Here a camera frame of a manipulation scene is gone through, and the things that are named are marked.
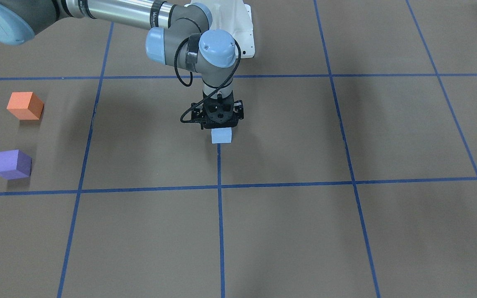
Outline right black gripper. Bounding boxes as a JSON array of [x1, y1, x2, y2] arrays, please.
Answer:
[[191, 93, 244, 130]]

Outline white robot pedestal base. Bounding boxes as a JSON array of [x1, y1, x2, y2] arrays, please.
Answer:
[[187, 0, 255, 59]]

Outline orange foam block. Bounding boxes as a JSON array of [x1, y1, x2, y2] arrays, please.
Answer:
[[6, 92, 45, 120]]

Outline light blue foam block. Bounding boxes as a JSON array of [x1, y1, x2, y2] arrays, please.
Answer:
[[211, 127, 232, 144]]

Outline purple foam block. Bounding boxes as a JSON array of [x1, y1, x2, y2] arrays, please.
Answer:
[[0, 149, 32, 180]]

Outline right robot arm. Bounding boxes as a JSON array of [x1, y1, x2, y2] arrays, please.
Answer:
[[0, 0, 244, 130]]

